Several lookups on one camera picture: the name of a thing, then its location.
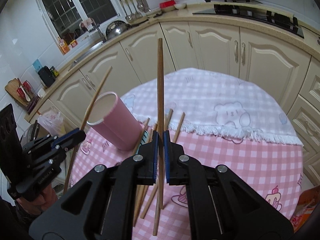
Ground light wooden chopstick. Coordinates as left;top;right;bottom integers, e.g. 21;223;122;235
63;66;113;194

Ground pink cylindrical utensil holder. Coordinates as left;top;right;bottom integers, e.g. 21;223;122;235
87;92;142;151

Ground dark brown wooden chopstick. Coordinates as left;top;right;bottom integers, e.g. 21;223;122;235
157;38;164;209

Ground dark kitchen window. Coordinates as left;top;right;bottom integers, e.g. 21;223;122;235
41;0;118;42

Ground cream lower kitchen cabinets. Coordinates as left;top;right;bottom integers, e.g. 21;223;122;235
25;17;319;185

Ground person's left hand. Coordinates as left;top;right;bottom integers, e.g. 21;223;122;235
16;184;58;215

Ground white plastic bag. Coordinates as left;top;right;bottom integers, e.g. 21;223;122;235
37;110;66;137

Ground white mug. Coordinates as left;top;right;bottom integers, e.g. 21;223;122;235
37;88;47;98

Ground pink checkered tablecloth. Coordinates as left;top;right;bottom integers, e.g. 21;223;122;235
58;132;295;239

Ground black electric kettle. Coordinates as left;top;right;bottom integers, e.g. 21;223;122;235
38;66;55;88

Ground red utensil holder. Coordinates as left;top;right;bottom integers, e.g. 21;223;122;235
16;79;40;114

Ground wooden cutting board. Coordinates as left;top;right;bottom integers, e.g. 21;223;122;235
4;78;28;109

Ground orange patterned bag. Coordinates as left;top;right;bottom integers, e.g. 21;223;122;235
290;186;319;232

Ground orange bottle on windowsill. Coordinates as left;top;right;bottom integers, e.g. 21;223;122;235
57;37;70;55

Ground stainless steel sink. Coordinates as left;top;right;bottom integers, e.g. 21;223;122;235
70;41;105;69

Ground chrome faucet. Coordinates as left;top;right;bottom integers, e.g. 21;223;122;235
93;22;107;43

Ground white bear fringed cloth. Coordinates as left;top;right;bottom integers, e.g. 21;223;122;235
120;67;304;146

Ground steel wok in sink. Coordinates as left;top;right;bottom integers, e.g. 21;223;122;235
106;21;132;40

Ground hanging utensil rack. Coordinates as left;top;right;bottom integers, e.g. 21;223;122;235
118;0;151;24

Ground red container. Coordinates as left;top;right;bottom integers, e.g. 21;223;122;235
159;0;176;9

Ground white bowl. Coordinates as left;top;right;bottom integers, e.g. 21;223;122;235
174;2;187;10

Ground black gas stove top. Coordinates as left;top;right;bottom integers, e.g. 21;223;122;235
193;4;304;38

